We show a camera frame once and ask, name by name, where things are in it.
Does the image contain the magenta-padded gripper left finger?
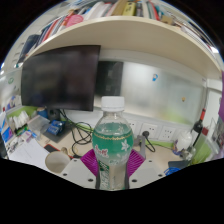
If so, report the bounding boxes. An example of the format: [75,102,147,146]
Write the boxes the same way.
[59,148,100,189]

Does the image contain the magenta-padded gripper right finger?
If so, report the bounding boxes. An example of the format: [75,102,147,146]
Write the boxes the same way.
[126,148,167,189]

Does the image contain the green-label clear drink bottle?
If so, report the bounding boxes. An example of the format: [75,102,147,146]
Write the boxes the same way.
[91,95,135,191]

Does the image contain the white paper cup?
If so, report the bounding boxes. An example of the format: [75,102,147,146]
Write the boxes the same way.
[44,150,72,174]

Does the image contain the white ceramic jar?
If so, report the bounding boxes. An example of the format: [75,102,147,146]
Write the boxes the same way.
[175,130,194,153]

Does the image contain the small blue box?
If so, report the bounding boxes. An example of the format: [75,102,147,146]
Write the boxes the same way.
[46,119,66,136]

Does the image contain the white paper sheet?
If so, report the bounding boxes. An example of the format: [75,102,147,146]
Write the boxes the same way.
[8,138,51,171]

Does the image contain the clear green glass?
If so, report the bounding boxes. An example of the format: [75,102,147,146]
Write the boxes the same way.
[191,133,213,164]

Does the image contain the clear plastic box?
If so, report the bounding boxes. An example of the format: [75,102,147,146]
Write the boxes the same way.
[27,114,51,133]

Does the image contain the dark wine bottle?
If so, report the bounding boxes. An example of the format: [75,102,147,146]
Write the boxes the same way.
[192,108,207,134]

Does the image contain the black computer monitor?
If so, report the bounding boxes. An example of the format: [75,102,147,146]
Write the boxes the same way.
[20,44,102,112]

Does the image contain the beige shelf with books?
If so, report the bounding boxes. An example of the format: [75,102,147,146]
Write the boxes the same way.
[13,0,223,81]

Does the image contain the coiled blue cable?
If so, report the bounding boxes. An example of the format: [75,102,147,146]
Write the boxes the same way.
[163,166,183,177]

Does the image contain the tangled black cables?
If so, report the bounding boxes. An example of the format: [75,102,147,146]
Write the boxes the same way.
[59,109,94,158]

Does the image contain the white wall socket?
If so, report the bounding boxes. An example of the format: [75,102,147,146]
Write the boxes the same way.
[159,125,177,142]
[141,122,159,137]
[128,119,139,133]

